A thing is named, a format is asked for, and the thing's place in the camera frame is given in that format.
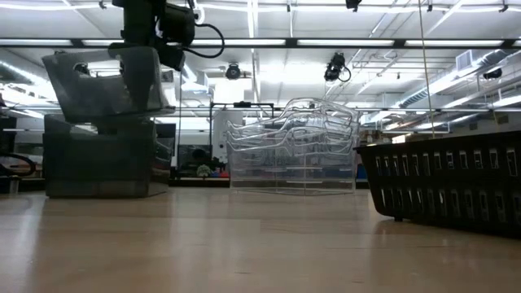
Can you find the silver ventilation duct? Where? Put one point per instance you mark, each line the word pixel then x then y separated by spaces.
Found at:
pixel 464 61

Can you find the black round hanging device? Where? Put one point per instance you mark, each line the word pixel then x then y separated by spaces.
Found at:
pixel 233 71

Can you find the black hanging camera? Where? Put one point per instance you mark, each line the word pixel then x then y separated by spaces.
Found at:
pixel 335 67

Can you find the black aluminium table frame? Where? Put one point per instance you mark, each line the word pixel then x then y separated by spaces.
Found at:
pixel 291 42

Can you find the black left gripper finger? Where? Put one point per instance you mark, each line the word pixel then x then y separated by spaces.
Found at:
pixel 140 81

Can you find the clear plastic bin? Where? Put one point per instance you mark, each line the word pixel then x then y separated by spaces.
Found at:
pixel 317 103
pixel 285 189
pixel 321 122

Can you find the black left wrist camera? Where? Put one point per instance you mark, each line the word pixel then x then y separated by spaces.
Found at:
pixel 177 24

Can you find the black mesh basket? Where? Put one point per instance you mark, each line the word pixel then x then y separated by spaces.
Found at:
pixel 447 183

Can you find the person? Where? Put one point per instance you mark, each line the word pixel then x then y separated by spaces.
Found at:
pixel 199 155

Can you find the smoky grey plastic bin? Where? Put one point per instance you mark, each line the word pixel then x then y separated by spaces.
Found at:
pixel 102 171
pixel 81 93

